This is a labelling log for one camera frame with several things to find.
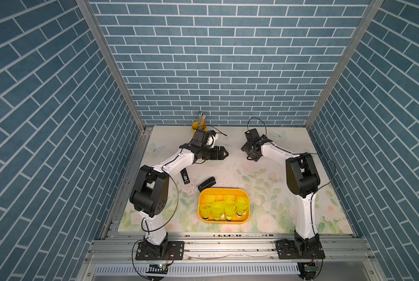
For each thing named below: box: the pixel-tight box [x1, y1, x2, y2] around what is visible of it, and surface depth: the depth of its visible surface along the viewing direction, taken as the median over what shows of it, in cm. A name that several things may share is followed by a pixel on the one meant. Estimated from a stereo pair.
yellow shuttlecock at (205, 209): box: [198, 203, 213, 221], surface depth 82 cm
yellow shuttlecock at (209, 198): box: [204, 194, 216, 204], surface depth 86 cm
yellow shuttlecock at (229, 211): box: [223, 205, 237, 222], surface depth 80 cm
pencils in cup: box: [198, 112, 207, 130], surface depth 108 cm
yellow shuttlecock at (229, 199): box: [223, 193, 236, 206], surface depth 86 cm
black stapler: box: [197, 176, 216, 193], surface depth 93 cm
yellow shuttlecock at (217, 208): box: [211, 200, 226, 222], surface depth 82 cm
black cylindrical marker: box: [180, 167, 191, 185], surface depth 96 cm
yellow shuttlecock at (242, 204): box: [236, 196, 250, 218], surface depth 84 cm
